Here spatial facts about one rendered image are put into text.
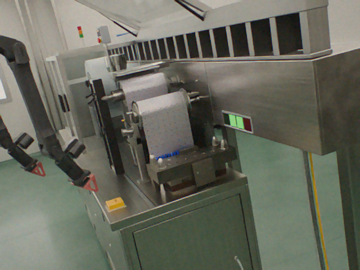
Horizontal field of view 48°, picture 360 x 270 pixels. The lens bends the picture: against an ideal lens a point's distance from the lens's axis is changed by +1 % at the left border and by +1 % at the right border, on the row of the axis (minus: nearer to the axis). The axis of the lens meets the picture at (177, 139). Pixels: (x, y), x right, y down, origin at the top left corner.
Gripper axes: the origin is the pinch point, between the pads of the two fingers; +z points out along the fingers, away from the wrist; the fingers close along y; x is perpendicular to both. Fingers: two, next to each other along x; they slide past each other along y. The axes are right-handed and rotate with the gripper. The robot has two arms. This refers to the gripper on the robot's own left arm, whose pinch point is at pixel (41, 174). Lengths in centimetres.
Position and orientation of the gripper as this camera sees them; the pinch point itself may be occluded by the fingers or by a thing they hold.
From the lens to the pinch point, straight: 213.6
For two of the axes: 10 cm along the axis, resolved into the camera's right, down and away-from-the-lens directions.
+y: -6.7, -0.6, 7.4
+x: -5.2, 7.4, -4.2
